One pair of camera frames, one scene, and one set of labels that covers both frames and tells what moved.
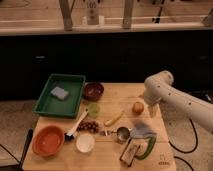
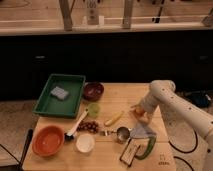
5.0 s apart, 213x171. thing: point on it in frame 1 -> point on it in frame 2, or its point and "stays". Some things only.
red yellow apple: [138, 108] stays
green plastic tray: [61, 95] stays
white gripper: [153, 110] -> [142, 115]
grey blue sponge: [61, 93] stays
